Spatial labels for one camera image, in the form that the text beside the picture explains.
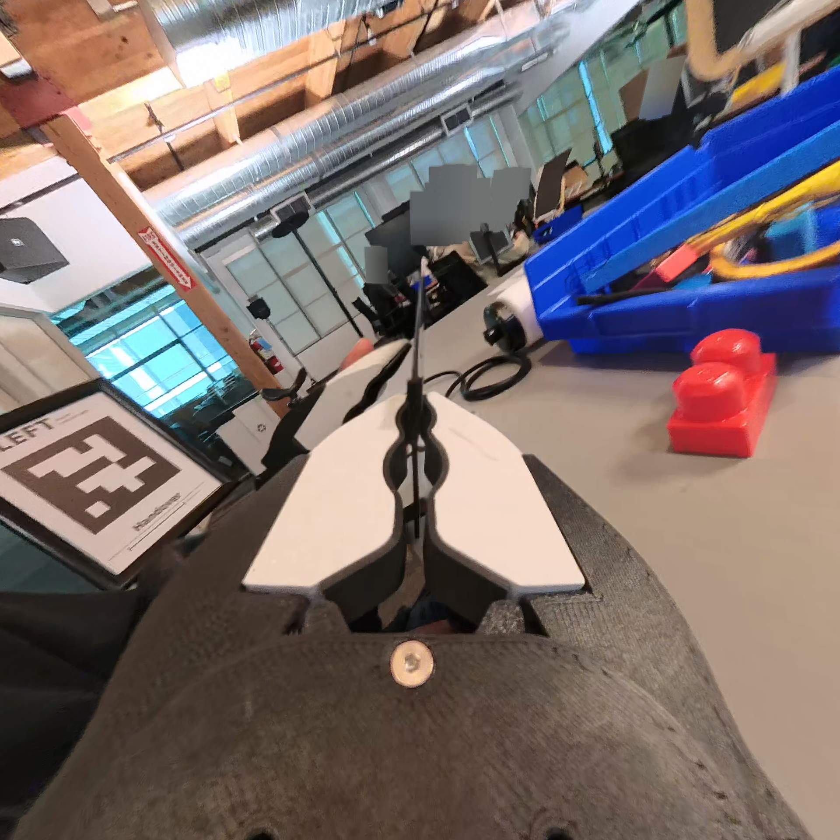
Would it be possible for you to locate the black pole stand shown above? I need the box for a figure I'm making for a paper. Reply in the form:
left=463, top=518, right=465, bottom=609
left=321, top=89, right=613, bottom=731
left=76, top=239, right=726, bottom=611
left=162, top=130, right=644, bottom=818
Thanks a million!
left=271, top=220, right=365, bottom=339

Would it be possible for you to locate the computer monitor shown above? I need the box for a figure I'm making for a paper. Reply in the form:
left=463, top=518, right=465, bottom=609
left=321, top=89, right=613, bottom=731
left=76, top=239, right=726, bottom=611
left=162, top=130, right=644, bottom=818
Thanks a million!
left=468, top=226, right=517, bottom=265

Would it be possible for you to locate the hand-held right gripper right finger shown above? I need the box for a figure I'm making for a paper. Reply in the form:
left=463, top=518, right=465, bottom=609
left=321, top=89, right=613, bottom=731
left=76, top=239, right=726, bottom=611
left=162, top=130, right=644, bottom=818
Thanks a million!
left=424, top=392, right=586, bottom=626

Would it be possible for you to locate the red plastic piece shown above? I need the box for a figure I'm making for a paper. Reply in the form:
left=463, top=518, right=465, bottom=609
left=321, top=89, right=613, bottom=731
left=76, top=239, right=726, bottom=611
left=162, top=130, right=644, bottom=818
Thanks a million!
left=653, top=243, right=701, bottom=284

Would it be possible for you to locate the large blue storage bin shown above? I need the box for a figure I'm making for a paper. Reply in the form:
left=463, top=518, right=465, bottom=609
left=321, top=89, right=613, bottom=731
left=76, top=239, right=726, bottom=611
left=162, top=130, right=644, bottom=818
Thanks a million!
left=524, top=66, right=840, bottom=357

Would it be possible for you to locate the black wall speaker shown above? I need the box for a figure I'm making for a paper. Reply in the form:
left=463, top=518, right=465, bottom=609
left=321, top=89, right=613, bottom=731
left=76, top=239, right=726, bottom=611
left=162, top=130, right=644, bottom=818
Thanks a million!
left=0, top=217, right=70, bottom=285

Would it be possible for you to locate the small blue bin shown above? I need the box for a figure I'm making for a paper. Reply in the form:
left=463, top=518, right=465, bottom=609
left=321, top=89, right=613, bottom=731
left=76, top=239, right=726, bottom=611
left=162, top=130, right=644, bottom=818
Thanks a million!
left=532, top=203, right=585, bottom=245

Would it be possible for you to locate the red fire extinguisher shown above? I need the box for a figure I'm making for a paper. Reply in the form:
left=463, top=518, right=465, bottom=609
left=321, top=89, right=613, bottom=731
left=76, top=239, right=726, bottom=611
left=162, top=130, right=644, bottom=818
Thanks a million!
left=248, top=328, right=285, bottom=375

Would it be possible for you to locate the red toy block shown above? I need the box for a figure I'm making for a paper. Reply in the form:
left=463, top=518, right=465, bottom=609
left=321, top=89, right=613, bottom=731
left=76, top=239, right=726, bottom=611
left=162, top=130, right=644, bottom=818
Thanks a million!
left=666, top=328, right=778, bottom=459

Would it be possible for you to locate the light blue plastic divider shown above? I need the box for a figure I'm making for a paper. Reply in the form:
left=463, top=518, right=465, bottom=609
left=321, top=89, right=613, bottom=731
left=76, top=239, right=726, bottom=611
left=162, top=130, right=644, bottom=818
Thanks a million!
left=583, top=134, right=840, bottom=294

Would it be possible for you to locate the red and white sign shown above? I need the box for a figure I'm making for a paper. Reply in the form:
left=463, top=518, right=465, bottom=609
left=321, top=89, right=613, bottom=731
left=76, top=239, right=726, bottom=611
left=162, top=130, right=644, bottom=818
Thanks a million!
left=136, top=226, right=198, bottom=294

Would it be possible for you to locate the silver ventilation duct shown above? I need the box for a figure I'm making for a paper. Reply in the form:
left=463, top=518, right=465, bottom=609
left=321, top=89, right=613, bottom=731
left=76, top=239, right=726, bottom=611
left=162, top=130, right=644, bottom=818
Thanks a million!
left=144, top=62, right=526, bottom=232

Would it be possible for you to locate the black panel with wooden rim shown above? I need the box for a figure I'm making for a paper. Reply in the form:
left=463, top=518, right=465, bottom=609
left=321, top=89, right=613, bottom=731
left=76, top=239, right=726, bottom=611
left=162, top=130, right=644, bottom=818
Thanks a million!
left=684, top=0, right=840, bottom=84

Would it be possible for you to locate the yellow cable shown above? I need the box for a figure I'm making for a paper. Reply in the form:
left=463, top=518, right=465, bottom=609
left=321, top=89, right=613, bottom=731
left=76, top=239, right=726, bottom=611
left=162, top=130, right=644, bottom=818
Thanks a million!
left=689, top=164, right=840, bottom=284

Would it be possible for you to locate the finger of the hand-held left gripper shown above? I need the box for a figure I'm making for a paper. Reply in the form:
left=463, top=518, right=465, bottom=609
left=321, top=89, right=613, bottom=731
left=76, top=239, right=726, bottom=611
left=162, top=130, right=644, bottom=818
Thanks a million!
left=357, top=360, right=414, bottom=416
left=295, top=341, right=413, bottom=454

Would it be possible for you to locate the black coiled cable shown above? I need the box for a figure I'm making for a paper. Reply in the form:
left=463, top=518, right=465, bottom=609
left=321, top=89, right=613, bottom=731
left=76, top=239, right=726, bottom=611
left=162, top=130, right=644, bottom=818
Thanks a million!
left=420, top=351, right=534, bottom=403

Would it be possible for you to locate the thin dark rod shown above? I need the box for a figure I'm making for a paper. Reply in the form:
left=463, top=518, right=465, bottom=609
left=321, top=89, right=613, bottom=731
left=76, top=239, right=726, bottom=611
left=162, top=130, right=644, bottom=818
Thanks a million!
left=406, top=255, right=429, bottom=540

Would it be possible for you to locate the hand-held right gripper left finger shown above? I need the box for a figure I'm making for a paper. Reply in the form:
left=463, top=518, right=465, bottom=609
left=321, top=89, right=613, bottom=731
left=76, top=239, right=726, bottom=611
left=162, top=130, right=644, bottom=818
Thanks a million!
left=241, top=392, right=412, bottom=613

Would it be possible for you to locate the small black device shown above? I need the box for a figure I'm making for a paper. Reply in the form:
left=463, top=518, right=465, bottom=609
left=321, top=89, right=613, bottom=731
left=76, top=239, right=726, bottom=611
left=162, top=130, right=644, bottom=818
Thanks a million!
left=483, top=302, right=527, bottom=353

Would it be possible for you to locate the white roll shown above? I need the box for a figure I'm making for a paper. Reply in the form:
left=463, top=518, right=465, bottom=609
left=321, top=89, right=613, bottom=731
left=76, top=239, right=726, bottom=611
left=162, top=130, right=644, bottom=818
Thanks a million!
left=486, top=276, right=547, bottom=352

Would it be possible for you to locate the silver duct with vent boxes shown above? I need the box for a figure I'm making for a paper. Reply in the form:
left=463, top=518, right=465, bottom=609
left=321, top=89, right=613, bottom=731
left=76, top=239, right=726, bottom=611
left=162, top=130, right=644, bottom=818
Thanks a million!
left=138, top=0, right=572, bottom=86

